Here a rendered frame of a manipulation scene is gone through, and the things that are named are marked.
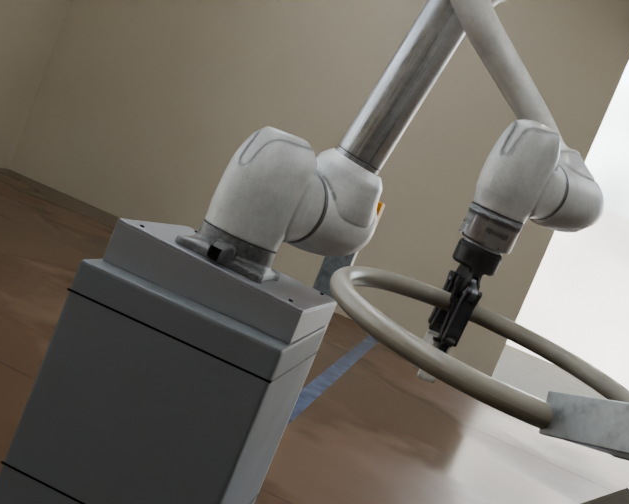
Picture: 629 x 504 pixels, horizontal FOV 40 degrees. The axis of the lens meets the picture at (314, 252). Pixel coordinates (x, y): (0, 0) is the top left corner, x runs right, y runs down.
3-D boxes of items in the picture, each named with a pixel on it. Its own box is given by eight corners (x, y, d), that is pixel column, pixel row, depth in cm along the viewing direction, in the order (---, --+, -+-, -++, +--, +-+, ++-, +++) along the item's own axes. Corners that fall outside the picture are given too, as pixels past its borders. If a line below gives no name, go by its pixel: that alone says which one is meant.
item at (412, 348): (739, 496, 108) (750, 475, 107) (409, 394, 89) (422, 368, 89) (534, 340, 152) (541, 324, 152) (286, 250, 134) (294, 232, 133)
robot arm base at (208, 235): (165, 240, 158) (178, 212, 157) (201, 242, 180) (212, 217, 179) (254, 285, 155) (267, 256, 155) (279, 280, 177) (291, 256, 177)
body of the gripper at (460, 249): (456, 232, 145) (432, 282, 146) (468, 241, 137) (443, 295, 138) (496, 249, 146) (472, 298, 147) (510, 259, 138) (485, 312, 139)
